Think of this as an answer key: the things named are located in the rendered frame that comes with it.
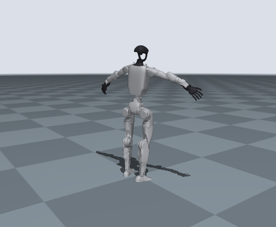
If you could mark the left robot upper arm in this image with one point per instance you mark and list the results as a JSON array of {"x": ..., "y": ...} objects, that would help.
[{"x": 123, "y": 71}]

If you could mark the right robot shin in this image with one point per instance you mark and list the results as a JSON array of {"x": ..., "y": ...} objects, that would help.
[{"x": 143, "y": 155}]

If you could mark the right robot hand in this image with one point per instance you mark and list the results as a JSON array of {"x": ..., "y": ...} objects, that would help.
[{"x": 193, "y": 90}]

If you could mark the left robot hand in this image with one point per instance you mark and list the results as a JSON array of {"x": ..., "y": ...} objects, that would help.
[{"x": 104, "y": 87}]

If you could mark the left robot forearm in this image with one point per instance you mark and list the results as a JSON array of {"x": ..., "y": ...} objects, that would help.
[{"x": 111, "y": 78}]

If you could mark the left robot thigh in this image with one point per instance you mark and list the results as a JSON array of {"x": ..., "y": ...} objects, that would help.
[{"x": 129, "y": 126}]

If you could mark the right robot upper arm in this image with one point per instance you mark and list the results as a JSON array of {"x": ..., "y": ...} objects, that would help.
[{"x": 157, "y": 73}]

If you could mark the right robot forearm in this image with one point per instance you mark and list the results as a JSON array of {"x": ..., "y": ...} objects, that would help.
[{"x": 176, "y": 79}]

